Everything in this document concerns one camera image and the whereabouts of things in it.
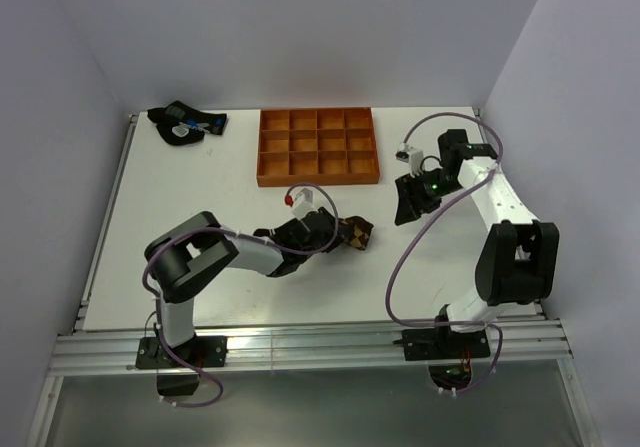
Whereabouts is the purple cable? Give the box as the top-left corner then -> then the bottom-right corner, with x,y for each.
142,182 -> 342,410
386,111 -> 504,394

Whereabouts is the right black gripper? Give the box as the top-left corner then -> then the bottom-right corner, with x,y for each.
394,169 -> 463,226

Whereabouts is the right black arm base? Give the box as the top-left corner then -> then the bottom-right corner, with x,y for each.
393,327 -> 491,361

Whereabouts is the black blue sock pile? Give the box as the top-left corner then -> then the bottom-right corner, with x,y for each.
147,101 -> 228,147

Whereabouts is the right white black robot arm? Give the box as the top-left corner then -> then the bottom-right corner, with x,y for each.
394,129 -> 560,357

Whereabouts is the orange compartment tray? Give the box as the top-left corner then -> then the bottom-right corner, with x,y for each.
256,107 -> 381,187

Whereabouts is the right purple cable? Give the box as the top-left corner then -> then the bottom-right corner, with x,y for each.
386,111 -> 504,394

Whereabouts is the aluminium front rail frame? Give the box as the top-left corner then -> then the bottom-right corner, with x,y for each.
47,317 -> 573,377

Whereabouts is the black white striped sock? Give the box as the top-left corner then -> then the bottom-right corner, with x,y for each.
252,219 -> 295,247

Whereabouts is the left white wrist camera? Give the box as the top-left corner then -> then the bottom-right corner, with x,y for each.
284,187 -> 317,220

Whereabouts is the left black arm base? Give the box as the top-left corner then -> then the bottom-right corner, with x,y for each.
135,335 -> 227,370

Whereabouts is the brown yellow argyle sock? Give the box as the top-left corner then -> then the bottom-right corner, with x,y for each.
339,216 -> 374,251

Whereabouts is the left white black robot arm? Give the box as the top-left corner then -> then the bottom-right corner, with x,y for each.
142,207 -> 346,366

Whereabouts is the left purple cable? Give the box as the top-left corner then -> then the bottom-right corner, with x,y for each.
142,182 -> 342,410

